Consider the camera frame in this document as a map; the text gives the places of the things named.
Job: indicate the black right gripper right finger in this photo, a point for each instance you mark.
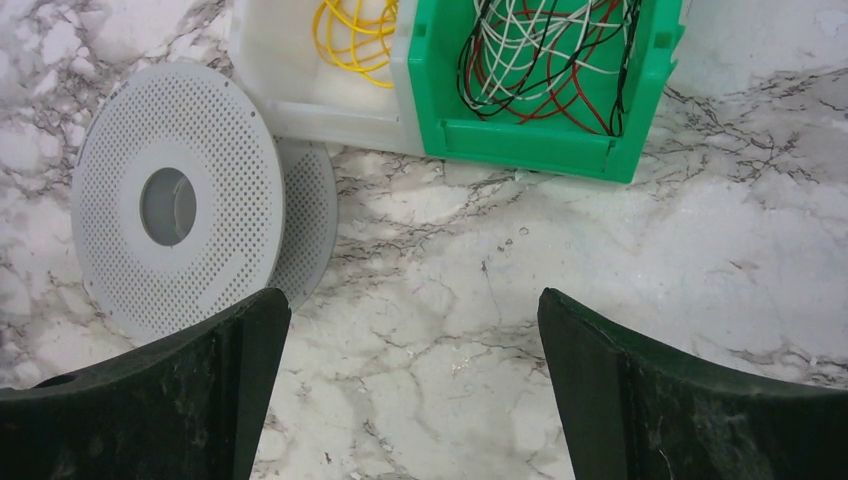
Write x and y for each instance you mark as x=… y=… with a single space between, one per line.
x=632 y=407

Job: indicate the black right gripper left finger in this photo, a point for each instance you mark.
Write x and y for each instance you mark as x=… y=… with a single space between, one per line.
x=191 y=405

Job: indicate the white perforated cable spool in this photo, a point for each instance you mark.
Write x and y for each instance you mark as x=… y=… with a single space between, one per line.
x=184 y=203

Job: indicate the white plastic bin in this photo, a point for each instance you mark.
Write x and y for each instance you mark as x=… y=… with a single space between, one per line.
x=330 y=71

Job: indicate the green plastic bin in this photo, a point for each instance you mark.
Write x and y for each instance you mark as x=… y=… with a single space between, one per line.
x=558 y=86

